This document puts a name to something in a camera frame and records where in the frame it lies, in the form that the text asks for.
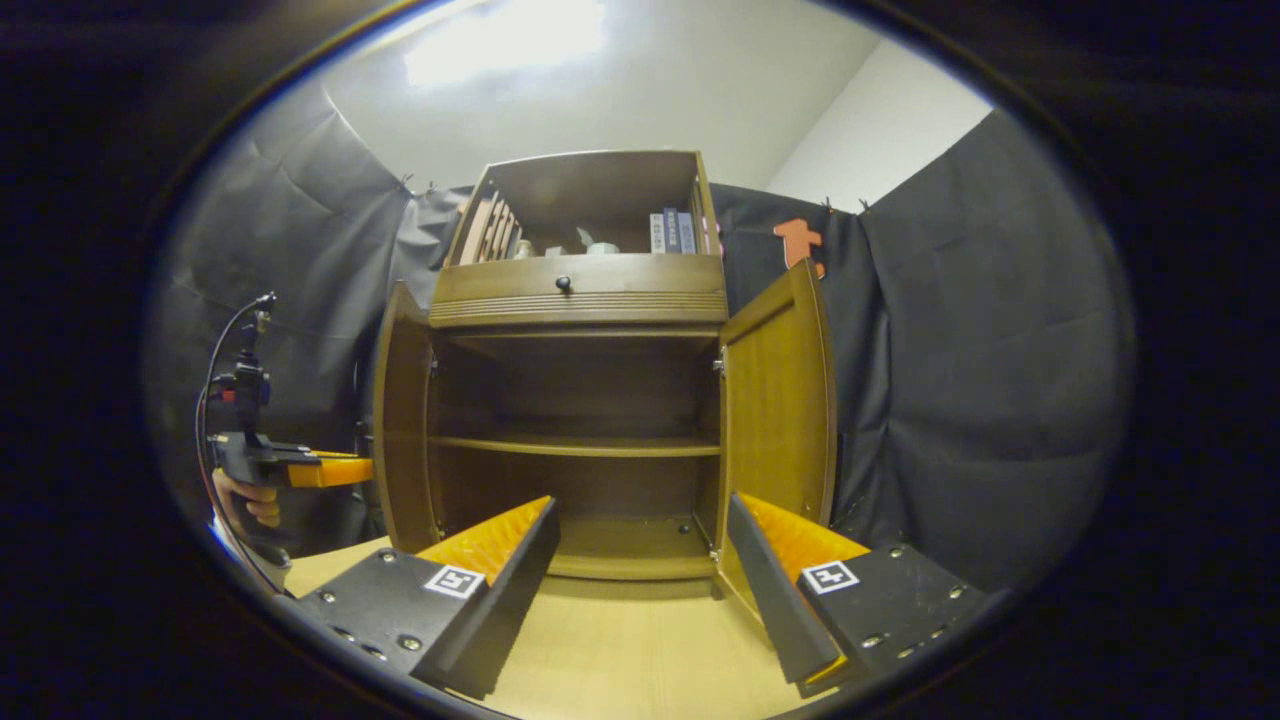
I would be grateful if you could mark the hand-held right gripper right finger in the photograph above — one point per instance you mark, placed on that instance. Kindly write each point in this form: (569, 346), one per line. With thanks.
(780, 600)

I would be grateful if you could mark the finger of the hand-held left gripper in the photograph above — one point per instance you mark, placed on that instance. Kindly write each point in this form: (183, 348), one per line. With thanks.
(340, 470)

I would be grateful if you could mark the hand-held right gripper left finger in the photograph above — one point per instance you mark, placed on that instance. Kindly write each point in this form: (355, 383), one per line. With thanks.
(500, 600)

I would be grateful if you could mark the wooden cabinet door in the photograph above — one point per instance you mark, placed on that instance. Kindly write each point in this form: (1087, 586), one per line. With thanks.
(775, 400)
(405, 420)

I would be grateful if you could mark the wooden double-door shoe cabinet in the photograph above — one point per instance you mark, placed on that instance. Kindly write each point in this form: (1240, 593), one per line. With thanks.
(580, 390)

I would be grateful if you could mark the wooden inner shelf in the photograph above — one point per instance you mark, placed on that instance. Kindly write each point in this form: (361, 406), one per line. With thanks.
(580, 447)

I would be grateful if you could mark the small pale cup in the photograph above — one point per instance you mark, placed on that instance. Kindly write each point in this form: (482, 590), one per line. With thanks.
(524, 249)

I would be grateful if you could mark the black backdrop cloth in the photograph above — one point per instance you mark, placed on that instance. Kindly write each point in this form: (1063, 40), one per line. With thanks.
(1000, 350)

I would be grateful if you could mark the small white object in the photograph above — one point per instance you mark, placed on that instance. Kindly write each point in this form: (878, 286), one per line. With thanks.
(600, 245)

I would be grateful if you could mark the dark blue spine book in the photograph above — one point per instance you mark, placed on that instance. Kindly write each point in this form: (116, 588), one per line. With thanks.
(672, 230)

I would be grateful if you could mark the grey spine book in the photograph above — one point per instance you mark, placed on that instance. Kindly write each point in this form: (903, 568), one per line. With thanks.
(657, 232)

